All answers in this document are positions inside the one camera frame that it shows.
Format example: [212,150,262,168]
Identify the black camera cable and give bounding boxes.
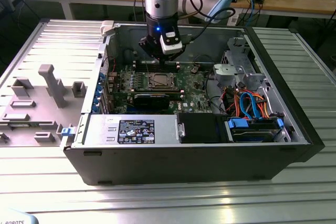
[183,7,237,44]

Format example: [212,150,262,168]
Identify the black open PC case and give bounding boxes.
[59,19,326,187]

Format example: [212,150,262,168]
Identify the white label tag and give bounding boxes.
[227,13,239,26]

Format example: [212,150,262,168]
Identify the hard disk in blue carrier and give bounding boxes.
[226,118,286,143]

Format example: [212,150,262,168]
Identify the silver metal latch bracket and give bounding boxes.
[175,119,186,138]

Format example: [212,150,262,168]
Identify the blue case clip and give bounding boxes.
[60,126,74,138]

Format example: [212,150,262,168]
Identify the blue SATA wire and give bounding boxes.
[239,90,262,120]

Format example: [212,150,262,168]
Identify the silver power supply unit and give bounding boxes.
[86,114,182,146]

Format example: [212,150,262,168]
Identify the green motherboard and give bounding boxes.
[104,62,214,116]

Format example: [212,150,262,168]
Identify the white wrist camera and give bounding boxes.
[159,31,184,55]

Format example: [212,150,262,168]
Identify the black wire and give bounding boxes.
[204,69,228,116]

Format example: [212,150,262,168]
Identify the silver metal drive cage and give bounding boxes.
[212,36,266,90]

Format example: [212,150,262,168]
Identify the grey parts rack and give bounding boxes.
[0,63,89,147]

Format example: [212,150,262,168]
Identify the black graphics card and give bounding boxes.
[133,93,171,111]

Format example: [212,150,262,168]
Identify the white case latch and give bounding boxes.
[100,20,116,37]

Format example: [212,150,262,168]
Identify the orange wire bundle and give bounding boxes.
[222,89,277,119]

